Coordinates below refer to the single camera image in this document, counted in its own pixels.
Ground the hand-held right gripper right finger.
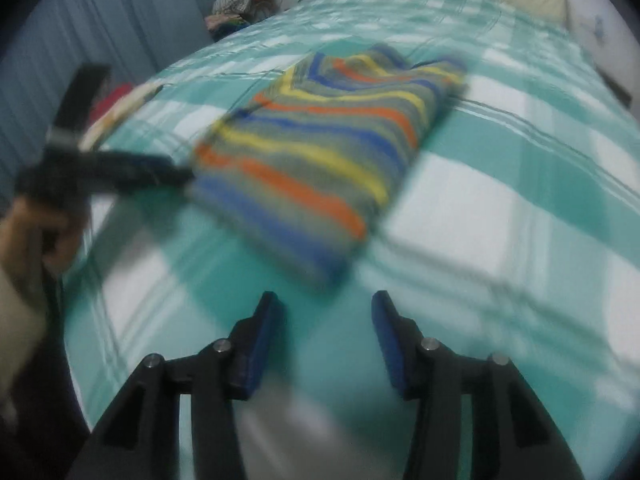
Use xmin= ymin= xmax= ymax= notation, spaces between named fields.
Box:
xmin=371 ymin=290 xmax=586 ymax=480

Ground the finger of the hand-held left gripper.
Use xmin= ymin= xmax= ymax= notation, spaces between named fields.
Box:
xmin=49 ymin=64 xmax=113 ymax=150
xmin=92 ymin=151 xmax=196 ymax=194

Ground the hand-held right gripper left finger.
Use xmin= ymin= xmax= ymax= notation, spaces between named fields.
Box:
xmin=67 ymin=291 xmax=287 ymax=480

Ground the striped multicolour shirt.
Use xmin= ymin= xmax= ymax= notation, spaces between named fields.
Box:
xmin=189 ymin=42 xmax=469 ymax=292

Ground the person's left forearm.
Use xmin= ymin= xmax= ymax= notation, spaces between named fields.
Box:
xmin=0 ymin=264 xmax=57 ymax=413

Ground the pile of clothes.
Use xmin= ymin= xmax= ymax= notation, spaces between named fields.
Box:
xmin=204 ymin=0 xmax=279 ymax=40

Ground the person's left hand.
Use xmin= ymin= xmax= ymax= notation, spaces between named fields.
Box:
xmin=0 ymin=199 xmax=87 ymax=288

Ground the red folded garment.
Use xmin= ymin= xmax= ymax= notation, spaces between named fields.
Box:
xmin=91 ymin=84 xmax=135 ymax=118

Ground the cream patterned folded garment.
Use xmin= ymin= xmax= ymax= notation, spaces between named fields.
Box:
xmin=81 ymin=81 xmax=165 ymax=152

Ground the blue curtain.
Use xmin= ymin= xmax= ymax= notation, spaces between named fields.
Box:
xmin=0 ymin=0 xmax=252 ymax=183

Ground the bed with green plaid sheet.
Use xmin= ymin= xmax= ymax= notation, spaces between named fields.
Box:
xmin=60 ymin=0 xmax=640 ymax=480

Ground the dark wooden nightstand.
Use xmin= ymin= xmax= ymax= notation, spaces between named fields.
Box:
xmin=597 ymin=67 xmax=634 ymax=109

